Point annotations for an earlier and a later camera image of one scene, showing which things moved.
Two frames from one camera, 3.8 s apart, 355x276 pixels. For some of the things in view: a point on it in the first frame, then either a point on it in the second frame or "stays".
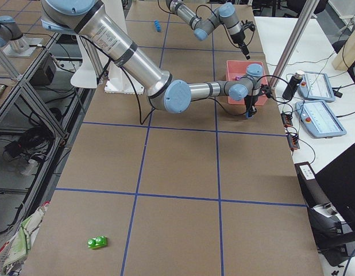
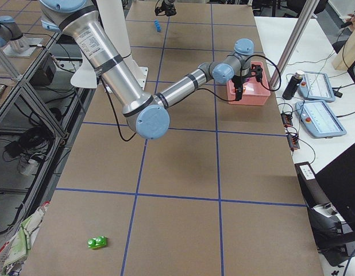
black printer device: (333, 235) stays
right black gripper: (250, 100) -> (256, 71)
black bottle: (292, 85) stays
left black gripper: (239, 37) -> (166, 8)
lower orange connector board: (293, 142) stays
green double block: (99, 241) stays
